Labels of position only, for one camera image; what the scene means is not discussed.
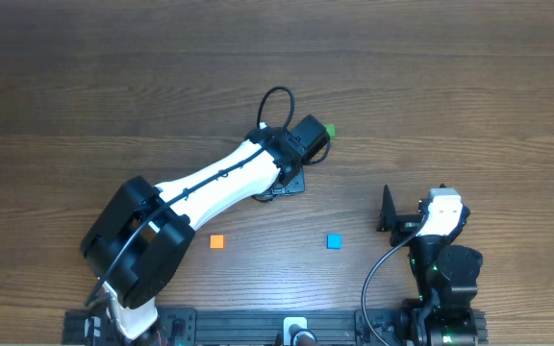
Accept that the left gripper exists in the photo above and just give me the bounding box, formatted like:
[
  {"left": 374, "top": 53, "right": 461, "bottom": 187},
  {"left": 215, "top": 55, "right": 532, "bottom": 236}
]
[{"left": 256, "top": 165, "right": 306, "bottom": 202}]

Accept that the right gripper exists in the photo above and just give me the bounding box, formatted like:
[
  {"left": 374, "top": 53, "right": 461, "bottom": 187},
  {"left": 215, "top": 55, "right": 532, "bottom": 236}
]
[{"left": 376, "top": 183, "right": 448, "bottom": 247}]

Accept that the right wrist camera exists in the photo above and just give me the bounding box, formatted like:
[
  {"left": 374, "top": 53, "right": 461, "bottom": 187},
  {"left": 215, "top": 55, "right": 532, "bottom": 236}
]
[{"left": 419, "top": 187, "right": 466, "bottom": 238}]

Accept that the black cable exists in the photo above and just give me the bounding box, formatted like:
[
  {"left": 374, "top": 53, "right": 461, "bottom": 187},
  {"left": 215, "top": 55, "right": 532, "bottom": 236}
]
[
  {"left": 360, "top": 214, "right": 427, "bottom": 345},
  {"left": 84, "top": 86, "right": 332, "bottom": 309}
]

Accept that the mounting rail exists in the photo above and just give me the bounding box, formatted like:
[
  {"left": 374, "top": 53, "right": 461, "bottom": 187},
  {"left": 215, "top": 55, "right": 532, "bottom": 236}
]
[{"left": 60, "top": 307, "right": 490, "bottom": 346}]

